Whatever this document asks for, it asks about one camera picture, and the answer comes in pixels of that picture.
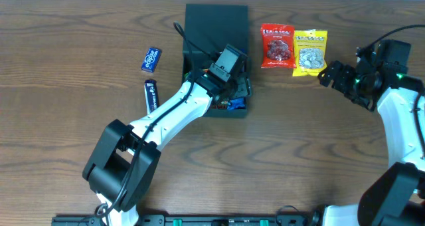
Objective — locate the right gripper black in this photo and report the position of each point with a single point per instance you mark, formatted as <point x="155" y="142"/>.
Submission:
<point x="341" y="78"/>

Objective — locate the yellow seeds snack bag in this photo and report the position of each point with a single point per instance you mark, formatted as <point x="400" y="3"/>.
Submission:
<point x="309" y="51"/>

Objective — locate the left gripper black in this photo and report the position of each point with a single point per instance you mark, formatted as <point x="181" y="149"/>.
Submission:
<point x="240" y="87"/>

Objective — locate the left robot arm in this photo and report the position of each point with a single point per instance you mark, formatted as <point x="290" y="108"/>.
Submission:
<point x="123" y="162"/>

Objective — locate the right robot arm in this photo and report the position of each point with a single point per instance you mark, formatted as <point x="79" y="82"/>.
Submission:
<point x="387" y="201"/>

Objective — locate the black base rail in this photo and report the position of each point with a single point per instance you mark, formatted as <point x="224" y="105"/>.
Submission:
<point x="162" y="220"/>

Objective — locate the Haribo worms candy bag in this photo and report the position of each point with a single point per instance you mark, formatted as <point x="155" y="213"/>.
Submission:
<point x="220" y="105"/>

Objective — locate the red dried fruit bag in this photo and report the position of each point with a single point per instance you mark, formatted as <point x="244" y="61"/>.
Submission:
<point x="278" y="45"/>

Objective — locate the blue Oreo cookie pack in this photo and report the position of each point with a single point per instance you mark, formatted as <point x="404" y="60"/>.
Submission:
<point x="236" y="104"/>

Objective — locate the dark green hinged box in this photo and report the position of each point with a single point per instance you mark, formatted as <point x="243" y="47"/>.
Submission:
<point x="211" y="28"/>

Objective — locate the Dairy Milk chocolate bar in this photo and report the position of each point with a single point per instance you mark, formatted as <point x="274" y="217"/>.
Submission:
<point x="151" y="95"/>

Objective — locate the blue Eclipse mints box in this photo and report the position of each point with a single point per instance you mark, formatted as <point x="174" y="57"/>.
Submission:
<point x="151" y="59"/>

